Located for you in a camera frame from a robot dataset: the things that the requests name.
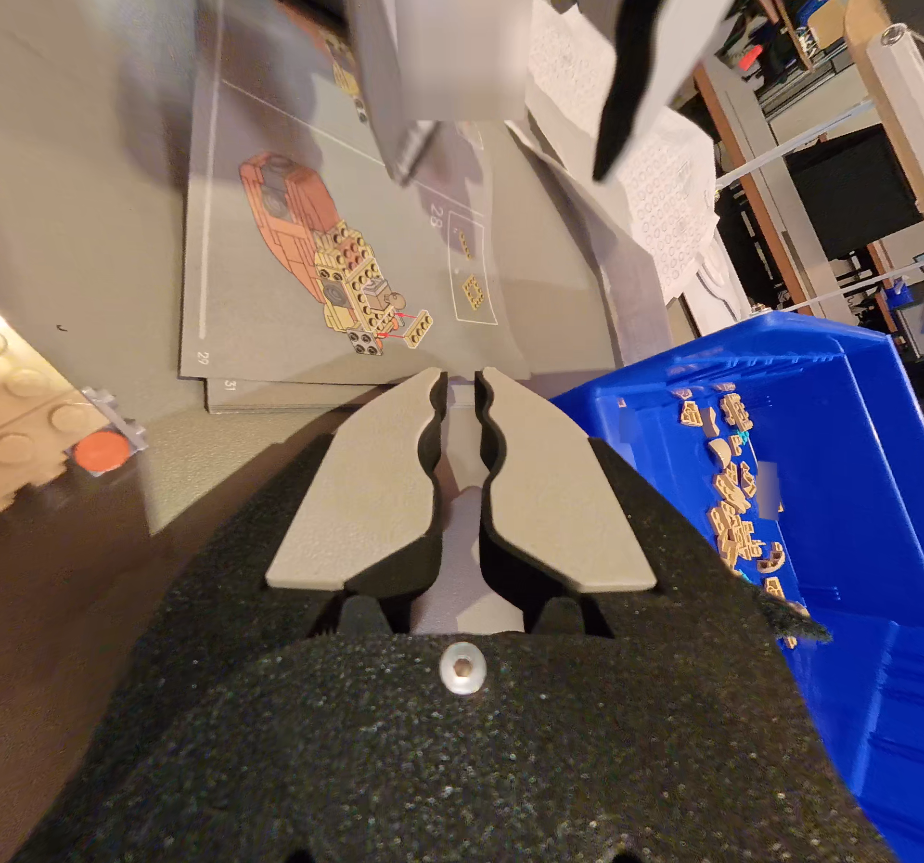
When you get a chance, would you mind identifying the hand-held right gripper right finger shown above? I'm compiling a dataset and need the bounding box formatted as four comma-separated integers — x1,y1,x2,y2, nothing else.
473,366,661,600

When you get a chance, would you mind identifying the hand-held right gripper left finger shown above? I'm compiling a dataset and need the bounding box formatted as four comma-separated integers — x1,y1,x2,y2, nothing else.
264,366,449,600

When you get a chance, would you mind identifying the pile of tan bricks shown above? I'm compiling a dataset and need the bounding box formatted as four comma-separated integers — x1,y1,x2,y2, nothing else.
675,385,813,651

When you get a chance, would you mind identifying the grey instruction booklet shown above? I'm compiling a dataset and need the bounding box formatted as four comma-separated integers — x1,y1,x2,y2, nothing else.
178,0,694,416

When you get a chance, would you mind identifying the blue storage bin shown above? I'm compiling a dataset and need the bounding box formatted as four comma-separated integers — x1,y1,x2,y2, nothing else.
549,310,924,863

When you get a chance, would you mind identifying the tan and brown brick model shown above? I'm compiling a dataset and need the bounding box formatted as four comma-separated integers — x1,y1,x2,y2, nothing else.
0,329,149,514

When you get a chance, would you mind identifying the grey desk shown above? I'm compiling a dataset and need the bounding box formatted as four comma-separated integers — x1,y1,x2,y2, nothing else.
0,0,723,863

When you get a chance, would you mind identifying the white panel stand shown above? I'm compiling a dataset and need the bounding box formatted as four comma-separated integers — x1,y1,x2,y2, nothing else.
715,22,924,315

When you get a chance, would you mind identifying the white circle-print paper bag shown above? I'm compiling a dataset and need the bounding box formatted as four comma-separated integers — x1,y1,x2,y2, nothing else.
523,0,755,322

